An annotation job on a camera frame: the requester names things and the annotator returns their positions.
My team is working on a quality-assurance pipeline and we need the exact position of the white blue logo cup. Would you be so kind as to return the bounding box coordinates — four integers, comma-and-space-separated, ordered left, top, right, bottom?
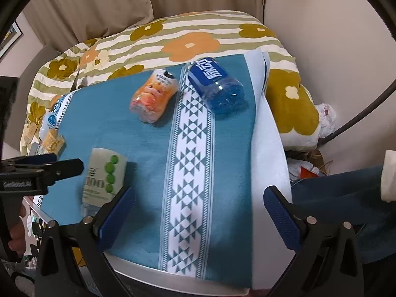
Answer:
38, 112, 57, 141

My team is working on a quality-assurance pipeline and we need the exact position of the blue jeans leg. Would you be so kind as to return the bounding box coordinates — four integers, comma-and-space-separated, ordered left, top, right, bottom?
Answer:
291, 166, 395, 264

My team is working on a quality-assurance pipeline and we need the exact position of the teal patterned cloth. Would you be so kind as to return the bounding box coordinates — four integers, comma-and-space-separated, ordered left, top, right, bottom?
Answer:
56, 49, 293, 289

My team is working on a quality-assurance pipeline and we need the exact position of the blue label plastic cup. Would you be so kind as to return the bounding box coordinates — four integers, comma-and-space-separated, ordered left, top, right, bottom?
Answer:
187, 57, 246, 115

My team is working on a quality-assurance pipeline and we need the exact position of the orange label plastic cup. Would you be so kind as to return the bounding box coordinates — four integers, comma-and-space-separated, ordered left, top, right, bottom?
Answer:
129, 69, 178, 124

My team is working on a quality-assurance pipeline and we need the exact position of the cream hoodie sleeve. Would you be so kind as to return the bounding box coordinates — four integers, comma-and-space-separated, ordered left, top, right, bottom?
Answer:
381, 149, 396, 203

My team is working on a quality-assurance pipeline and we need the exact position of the framed picture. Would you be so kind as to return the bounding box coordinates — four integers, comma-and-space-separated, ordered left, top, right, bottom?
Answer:
0, 22, 23, 58

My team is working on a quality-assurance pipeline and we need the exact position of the black cable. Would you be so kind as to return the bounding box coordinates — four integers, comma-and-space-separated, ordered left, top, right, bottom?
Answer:
317, 86, 396, 147

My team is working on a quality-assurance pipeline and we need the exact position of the person left hand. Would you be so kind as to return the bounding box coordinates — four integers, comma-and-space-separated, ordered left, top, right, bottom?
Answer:
9, 204, 26, 257

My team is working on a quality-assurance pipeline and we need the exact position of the yellow orange label cup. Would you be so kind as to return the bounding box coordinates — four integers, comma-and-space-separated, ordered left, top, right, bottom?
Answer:
37, 129, 66, 156

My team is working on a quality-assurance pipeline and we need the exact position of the white green label cup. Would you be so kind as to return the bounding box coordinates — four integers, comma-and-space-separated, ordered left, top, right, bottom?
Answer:
81, 148, 127, 217

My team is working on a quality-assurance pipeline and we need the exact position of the beige curtain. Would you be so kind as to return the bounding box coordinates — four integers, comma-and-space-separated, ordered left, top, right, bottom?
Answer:
23, 0, 264, 51

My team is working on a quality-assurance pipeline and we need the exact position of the floral striped quilt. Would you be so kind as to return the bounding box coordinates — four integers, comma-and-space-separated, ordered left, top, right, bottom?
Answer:
20, 10, 320, 154

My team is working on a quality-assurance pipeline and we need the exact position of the white plastic bag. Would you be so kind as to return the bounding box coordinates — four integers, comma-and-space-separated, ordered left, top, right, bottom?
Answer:
315, 103, 336, 138

